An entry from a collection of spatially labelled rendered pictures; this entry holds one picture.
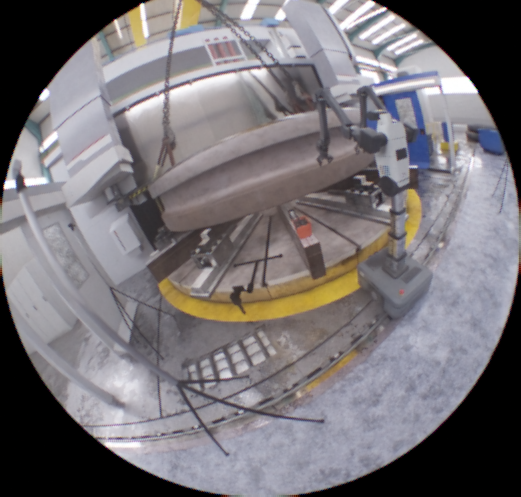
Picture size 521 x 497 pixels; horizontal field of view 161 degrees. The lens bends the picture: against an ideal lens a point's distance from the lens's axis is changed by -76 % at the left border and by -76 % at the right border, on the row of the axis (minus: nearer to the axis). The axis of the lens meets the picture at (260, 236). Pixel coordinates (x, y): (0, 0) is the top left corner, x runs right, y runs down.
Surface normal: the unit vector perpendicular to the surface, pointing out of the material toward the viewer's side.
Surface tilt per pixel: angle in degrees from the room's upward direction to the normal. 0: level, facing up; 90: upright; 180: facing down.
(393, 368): 0
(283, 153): 90
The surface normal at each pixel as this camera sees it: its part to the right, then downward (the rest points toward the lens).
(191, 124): 0.41, 0.27
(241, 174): -0.08, 0.48
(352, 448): -0.35, -0.84
